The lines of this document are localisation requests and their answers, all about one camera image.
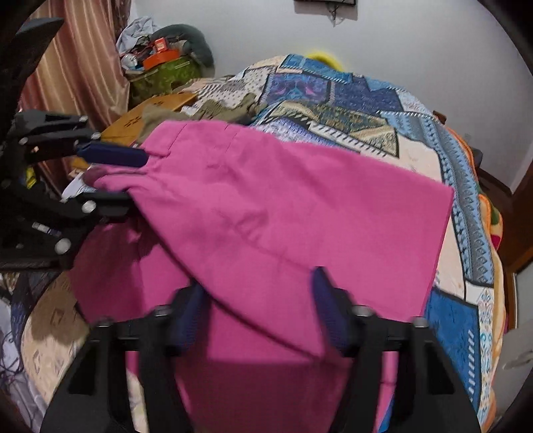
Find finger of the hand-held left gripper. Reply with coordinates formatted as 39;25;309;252
31;191;136;255
14;109;149;168

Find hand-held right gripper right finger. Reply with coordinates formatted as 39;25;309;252
311;266;484;433

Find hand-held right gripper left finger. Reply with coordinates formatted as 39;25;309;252
39;284;210;433

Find pink pants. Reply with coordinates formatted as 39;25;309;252
69;120;455;433

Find brown striped curtain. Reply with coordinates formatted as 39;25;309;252
19;0;134;201

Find orange box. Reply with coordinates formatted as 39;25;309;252
142;37;181;71

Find olive green garment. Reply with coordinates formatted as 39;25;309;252
139;92;259;144

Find light blue cloth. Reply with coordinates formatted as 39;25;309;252
116;16;161;55

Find grey neck pillow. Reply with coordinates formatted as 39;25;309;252
154;24;216;78

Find blue patchwork blanket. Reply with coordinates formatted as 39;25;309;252
10;53;506;433

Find yellow round object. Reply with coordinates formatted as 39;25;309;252
306;49;344;69

